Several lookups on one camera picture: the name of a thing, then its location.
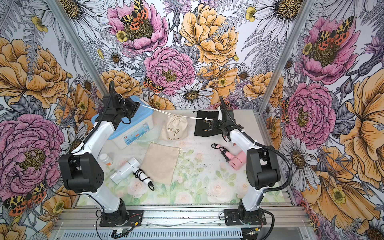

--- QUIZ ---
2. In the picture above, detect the pink hair dryer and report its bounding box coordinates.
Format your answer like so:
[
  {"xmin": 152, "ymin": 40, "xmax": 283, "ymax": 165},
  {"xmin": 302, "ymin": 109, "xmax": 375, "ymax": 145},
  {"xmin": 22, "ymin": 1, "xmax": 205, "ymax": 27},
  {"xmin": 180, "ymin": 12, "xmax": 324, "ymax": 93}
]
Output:
[{"xmin": 211, "ymin": 143, "xmax": 247, "ymax": 170}]

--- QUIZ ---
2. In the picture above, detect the beige cloth bag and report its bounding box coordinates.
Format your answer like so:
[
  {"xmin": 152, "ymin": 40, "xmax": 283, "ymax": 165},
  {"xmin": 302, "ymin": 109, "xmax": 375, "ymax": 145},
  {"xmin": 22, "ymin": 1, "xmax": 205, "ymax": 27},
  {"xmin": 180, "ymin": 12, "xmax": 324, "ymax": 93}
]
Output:
[
  {"xmin": 139, "ymin": 106, "xmax": 214, "ymax": 142},
  {"xmin": 141, "ymin": 143, "xmax": 180, "ymax": 185}
]

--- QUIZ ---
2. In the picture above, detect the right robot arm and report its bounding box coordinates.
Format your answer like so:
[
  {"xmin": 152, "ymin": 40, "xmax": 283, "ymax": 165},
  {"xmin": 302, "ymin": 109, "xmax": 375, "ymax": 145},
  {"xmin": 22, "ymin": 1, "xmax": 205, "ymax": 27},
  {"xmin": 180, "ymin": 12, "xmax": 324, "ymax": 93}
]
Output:
[{"xmin": 211, "ymin": 102, "xmax": 281, "ymax": 226}]

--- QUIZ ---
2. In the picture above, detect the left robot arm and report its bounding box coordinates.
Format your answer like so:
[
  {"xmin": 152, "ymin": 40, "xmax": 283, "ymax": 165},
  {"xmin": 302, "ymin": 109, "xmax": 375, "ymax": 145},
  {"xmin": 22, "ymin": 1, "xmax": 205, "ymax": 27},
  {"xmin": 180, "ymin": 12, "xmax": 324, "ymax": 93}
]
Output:
[{"xmin": 59, "ymin": 93, "xmax": 141, "ymax": 226}]

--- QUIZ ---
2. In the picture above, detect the black hair dryer pouch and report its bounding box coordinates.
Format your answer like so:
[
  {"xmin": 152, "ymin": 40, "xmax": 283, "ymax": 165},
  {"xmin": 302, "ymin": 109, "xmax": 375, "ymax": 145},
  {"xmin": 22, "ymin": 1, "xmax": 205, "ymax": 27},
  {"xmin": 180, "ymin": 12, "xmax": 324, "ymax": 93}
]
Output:
[{"xmin": 193, "ymin": 110, "xmax": 221, "ymax": 138}]

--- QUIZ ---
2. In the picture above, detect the white hair dryer left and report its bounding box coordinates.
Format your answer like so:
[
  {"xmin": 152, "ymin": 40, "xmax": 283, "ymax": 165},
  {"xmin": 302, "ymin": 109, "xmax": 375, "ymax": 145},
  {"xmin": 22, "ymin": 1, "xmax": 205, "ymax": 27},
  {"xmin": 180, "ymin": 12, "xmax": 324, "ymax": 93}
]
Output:
[{"xmin": 110, "ymin": 158, "xmax": 155, "ymax": 191}]

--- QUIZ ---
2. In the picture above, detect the blue lidded storage box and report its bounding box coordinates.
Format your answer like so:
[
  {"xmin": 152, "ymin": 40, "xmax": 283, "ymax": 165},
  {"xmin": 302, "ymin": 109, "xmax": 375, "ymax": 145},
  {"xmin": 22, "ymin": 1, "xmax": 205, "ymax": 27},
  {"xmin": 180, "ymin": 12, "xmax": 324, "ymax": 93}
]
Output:
[{"xmin": 108, "ymin": 96, "xmax": 154, "ymax": 150}]

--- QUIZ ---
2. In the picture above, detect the small white pill bottle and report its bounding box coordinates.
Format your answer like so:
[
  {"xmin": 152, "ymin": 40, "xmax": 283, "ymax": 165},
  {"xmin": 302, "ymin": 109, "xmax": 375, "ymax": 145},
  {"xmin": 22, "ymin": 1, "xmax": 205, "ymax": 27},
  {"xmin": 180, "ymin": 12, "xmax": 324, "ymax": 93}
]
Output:
[{"xmin": 99, "ymin": 153, "xmax": 113, "ymax": 166}]

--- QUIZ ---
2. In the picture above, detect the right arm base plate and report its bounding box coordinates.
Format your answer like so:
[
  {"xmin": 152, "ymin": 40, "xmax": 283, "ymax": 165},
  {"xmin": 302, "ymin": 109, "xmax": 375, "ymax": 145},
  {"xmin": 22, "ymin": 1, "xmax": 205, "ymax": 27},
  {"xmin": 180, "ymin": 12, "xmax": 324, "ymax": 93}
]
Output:
[{"xmin": 224, "ymin": 209, "xmax": 267, "ymax": 226}]

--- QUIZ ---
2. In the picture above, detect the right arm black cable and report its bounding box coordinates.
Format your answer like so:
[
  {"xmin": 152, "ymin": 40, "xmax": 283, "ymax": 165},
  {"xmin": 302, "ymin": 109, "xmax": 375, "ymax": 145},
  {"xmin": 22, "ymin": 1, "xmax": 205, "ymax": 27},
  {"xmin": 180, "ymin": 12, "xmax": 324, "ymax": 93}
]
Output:
[{"xmin": 218, "ymin": 95, "xmax": 293, "ymax": 240}]

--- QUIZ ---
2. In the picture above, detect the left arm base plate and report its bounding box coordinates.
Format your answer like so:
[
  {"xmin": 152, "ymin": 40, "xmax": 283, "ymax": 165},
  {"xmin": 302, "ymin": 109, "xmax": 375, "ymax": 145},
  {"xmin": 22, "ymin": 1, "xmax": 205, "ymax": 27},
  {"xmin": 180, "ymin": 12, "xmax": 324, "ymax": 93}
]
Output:
[{"xmin": 100, "ymin": 210, "xmax": 144, "ymax": 228}]

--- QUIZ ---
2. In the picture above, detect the aluminium front rail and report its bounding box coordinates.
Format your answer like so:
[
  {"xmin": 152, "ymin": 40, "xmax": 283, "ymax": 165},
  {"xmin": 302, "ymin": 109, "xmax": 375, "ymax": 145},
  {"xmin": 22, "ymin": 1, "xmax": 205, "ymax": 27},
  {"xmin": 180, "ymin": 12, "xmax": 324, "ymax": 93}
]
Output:
[{"xmin": 50, "ymin": 204, "xmax": 316, "ymax": 240}]

